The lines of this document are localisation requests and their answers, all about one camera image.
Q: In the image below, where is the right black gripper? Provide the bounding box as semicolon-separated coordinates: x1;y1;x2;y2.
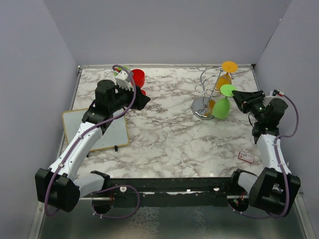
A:
232;91;266;122

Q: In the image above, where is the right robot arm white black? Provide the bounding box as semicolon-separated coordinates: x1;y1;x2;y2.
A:
229;90;301;218

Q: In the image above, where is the small red white card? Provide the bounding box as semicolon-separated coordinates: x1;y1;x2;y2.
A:
238;151;254;163

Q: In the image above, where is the red plastic wine glass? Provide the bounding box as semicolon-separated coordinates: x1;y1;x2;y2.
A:
130;69;146;96

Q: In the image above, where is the orange plastic wine glass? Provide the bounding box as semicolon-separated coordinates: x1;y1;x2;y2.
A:
208;61;238;115

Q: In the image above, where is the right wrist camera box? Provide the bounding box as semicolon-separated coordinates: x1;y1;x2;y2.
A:
264;90;285;100

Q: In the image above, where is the green wine glass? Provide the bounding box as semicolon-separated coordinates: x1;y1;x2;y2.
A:
113;66;131;76
212;84;237;119

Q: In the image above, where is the black front mounting rail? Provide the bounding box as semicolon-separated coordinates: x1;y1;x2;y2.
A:
90;177;248;208

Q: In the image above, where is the chrome wire glass rack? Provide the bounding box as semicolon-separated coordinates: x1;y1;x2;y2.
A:
191;66;221;120

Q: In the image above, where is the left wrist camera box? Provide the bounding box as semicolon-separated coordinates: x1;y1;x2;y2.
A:
115;70;133;91

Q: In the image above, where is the small framed whiteboard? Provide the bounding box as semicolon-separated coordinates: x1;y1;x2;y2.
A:
62;108;129;151

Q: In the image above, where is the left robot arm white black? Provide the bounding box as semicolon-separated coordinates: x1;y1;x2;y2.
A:
35;80;150;216

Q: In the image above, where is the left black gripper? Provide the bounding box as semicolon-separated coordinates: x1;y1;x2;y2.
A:
110;82;151;113

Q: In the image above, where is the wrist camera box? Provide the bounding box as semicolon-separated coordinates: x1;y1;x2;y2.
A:
115;70;133;91
264;90;285;100

